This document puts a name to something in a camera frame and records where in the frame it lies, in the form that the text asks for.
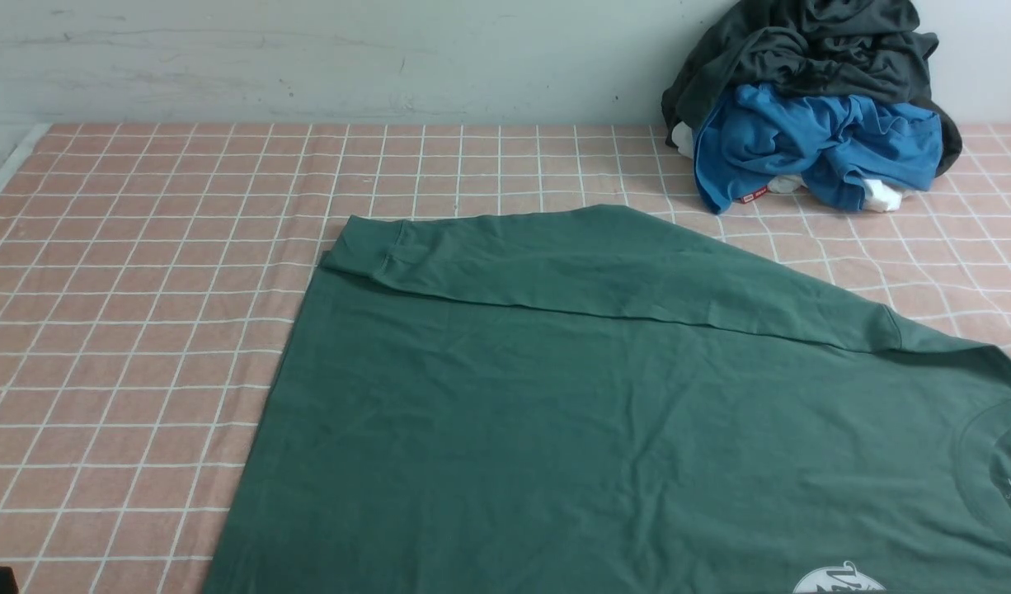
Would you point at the green long-sleeved shirt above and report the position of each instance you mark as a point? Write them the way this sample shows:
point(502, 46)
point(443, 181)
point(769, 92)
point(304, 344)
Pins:
point(601, 401)

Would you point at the blue crumpled garment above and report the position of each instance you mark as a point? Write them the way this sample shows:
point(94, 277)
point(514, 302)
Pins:
point(753, 135)

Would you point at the pink checkered tablecloth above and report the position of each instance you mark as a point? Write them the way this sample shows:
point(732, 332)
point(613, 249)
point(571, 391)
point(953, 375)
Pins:
point(149, 275)

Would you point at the dark grey crumpled garment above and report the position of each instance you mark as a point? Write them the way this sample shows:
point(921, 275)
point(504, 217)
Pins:
point(813, 49)

